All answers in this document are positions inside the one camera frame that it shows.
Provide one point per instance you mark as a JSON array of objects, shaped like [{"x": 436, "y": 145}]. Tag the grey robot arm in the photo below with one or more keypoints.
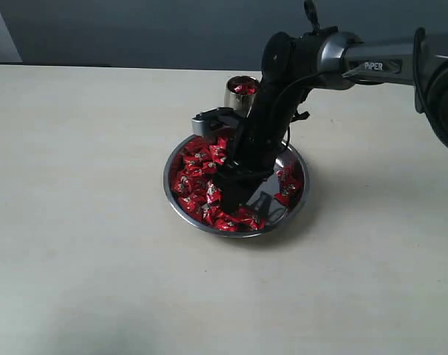
[{"x": 327, "y": 58}]

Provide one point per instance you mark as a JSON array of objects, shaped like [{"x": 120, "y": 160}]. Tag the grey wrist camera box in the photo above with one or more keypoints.
[{"x": 207, "y": 124}]

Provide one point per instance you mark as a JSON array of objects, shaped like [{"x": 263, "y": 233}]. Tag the round stainless steel plate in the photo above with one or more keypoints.
[{"x": 263, "y": 202}]

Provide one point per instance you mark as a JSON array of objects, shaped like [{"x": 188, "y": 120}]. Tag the stainless steel cup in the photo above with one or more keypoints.
[{"x": 241, "y": 104}]

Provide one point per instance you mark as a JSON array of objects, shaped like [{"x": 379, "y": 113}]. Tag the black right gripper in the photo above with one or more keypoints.
[{"x": 257, "y": 142}]

